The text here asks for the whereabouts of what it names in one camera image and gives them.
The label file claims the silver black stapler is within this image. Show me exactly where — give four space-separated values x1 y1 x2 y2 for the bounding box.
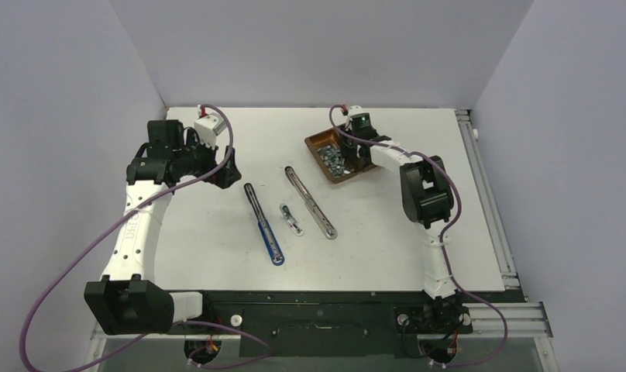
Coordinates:
284 166 338 240

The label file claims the aluminium frame rail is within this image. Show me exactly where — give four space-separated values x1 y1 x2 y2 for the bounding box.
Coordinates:
89 108 555 342

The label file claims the brown plastic divided tray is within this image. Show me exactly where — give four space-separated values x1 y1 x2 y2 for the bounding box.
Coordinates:
304 129 376 184

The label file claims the purple cable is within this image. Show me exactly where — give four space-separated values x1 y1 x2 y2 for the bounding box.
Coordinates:
328 105 510 370
18 103 273 372

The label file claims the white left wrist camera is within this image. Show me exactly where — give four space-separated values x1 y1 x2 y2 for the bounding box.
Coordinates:
193 113 227 147

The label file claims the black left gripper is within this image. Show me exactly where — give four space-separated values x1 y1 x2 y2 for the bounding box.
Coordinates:
174 130 240 188

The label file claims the light blue staple box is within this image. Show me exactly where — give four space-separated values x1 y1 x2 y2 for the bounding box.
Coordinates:
279 203 304 236

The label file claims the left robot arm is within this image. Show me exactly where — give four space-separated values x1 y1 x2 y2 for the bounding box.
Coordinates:
84 114 241 336

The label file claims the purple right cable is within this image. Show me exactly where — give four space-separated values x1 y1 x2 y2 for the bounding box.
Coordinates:
328 105 510 370

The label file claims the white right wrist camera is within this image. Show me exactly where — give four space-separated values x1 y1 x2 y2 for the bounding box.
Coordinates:
347 112 373 136

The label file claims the blue stapler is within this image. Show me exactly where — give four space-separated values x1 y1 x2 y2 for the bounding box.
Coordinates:
243 183 285 266

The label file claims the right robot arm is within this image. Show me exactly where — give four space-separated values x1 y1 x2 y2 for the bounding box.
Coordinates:
337 129 457 298

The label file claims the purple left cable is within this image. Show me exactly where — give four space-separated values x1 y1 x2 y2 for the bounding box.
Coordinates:
18 103 273 372

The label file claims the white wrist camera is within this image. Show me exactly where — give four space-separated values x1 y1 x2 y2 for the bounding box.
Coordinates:
193 113 227 147
347 112 373 136

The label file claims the pile of grey staples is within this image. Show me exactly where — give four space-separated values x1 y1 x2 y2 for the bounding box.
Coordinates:
317 144 353 178

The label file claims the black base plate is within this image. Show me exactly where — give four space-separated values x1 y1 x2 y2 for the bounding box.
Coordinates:
112 290 527 359

